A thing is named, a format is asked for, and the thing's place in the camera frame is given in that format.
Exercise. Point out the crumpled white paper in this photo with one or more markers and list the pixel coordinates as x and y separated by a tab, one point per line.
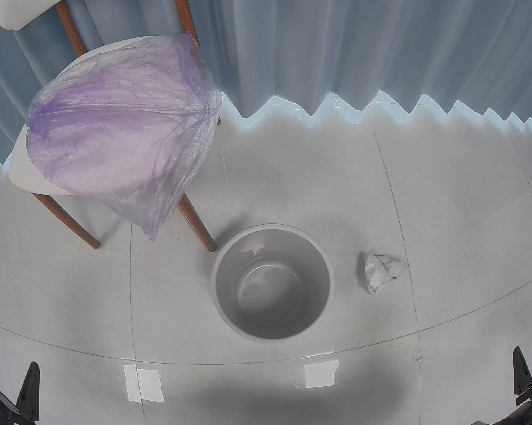
379	270

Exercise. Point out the pale blue curtain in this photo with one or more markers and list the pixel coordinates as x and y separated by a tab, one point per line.
337	29

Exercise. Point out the purple plastic bag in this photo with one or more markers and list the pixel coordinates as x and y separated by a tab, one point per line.
115	126

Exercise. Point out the white trash bin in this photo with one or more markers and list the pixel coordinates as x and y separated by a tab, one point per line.
230	308

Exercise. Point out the white wooden-legged chair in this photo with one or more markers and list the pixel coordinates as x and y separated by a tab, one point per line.
31	2

